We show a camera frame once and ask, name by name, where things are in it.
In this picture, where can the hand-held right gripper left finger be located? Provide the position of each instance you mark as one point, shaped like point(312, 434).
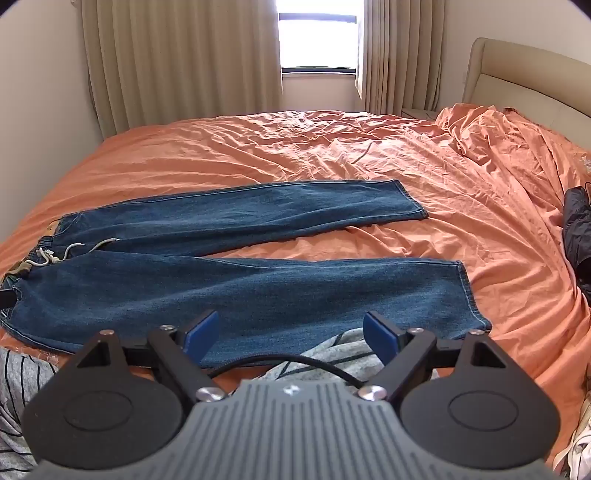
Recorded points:
point(202, 336)

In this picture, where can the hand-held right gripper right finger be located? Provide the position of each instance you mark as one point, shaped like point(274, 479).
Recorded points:
point(379, 337)

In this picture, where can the blue denim pants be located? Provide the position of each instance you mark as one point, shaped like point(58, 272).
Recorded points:
point(277, 286)

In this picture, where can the grey striped cloth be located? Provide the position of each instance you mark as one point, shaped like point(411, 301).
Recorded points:
point(341, 353)
point(18, 392)

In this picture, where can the orange bed sheet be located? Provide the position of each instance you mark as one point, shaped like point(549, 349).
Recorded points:
point(323, 147)

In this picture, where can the black garment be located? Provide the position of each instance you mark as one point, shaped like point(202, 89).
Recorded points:
point(579, 230)

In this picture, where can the beige nightstand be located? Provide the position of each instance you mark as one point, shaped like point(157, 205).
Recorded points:
point(418, 113)

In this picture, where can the white cloth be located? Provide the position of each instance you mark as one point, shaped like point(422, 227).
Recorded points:
point(582, 443)

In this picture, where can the wide beige curtain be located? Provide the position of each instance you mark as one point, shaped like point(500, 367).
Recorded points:
point(184, 60)

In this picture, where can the narrow beige curtain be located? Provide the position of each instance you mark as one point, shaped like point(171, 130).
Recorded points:
point(397, 50)

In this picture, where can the beige bed headboard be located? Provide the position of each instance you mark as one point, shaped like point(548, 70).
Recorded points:
point(517, 78)

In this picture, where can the dark-framed window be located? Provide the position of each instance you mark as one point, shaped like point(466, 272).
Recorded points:
point(318, 41)

